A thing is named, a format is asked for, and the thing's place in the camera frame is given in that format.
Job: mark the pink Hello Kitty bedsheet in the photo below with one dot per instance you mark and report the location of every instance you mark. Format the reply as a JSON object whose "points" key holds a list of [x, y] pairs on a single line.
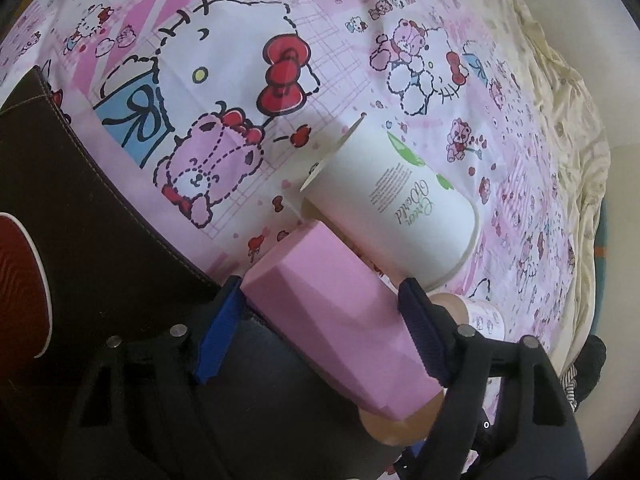
{"points": [[207, 115]]}

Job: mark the cream yellow blanket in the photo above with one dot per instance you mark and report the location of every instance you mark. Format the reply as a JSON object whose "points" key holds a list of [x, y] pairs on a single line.
{"points": [[575, 136]]}

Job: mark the black striped clothes pile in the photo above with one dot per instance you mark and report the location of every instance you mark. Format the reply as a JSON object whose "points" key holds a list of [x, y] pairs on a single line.
{"points": [[584, 374]]}

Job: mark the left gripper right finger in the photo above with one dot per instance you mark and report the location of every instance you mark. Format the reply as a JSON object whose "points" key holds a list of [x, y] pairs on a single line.
{"points": [[505, 414]]}

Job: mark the red ribbed paper cup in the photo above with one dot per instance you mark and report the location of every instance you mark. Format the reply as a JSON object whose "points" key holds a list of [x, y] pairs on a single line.
{"points": [[26, 309]]}

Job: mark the white cup green leaf print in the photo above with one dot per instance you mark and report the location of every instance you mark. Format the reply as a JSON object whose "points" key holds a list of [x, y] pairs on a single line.
{"points": [[406, 218]]}

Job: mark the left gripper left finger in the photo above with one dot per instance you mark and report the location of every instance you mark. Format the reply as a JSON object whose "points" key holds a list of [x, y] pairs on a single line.
{"points": [[220, 332]]}

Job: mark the white pink print cup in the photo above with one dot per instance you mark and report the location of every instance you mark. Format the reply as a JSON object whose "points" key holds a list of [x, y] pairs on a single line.
{"points": [[480, 314]]}

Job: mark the pink faceted paper cup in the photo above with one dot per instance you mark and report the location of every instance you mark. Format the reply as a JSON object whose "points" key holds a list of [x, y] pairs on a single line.
{"points": [[343, 319]]}

